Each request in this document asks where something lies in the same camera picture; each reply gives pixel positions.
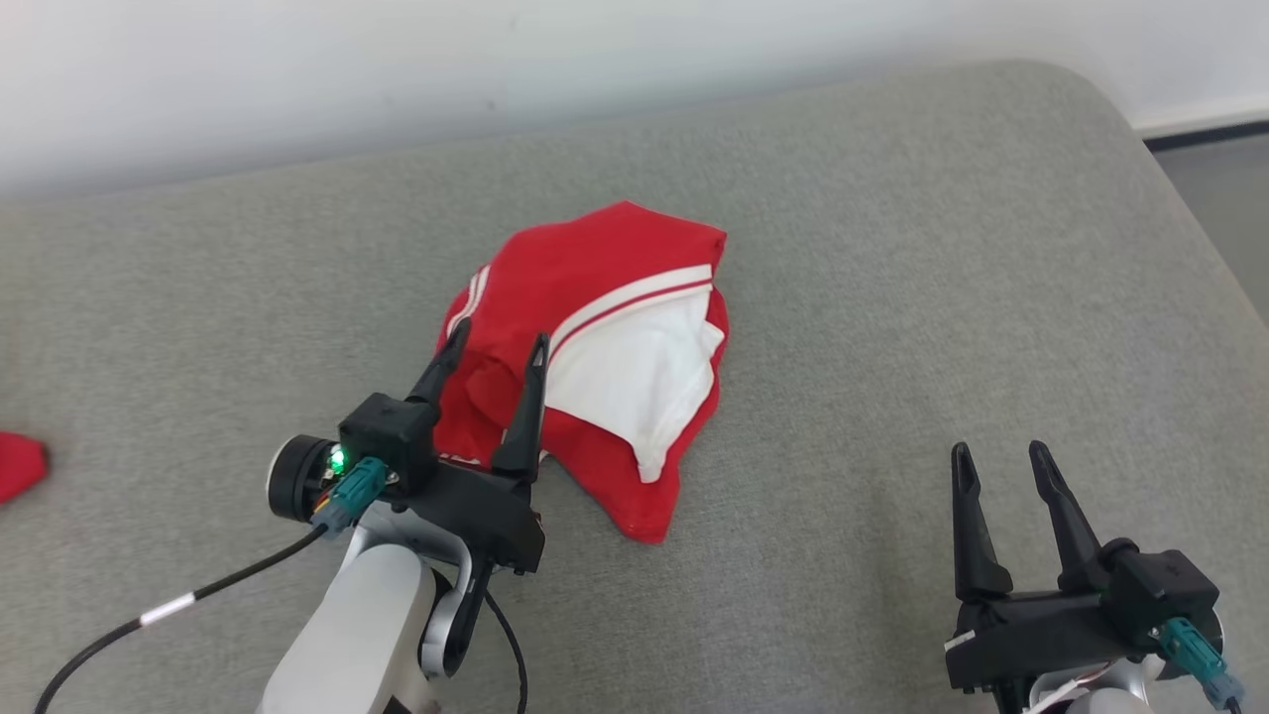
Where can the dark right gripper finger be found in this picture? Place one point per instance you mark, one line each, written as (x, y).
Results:
(974, 555)
(1073, 545)

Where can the red shorts with white band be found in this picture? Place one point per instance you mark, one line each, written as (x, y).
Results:
(18, 466)

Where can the red garment with white stripes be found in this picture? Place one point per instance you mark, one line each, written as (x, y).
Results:
(615, 297)

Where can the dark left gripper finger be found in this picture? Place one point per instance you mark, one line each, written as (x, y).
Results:
(446, 362)
(525, 426)

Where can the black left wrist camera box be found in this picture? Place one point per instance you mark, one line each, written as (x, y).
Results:
(389, 431)

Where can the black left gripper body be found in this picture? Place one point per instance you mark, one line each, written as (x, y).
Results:
(486, 516)

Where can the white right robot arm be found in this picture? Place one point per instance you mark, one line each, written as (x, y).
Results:
(1100, 699)

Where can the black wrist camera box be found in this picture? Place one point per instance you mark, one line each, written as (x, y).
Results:
(1160, 585)
(389, 431)

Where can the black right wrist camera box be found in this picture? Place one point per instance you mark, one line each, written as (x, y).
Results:
(1160, 585)

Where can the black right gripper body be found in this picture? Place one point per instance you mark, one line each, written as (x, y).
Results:
(1041, 635)

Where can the white and dark wall skirting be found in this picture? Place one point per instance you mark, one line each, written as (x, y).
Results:
(1210, 127)

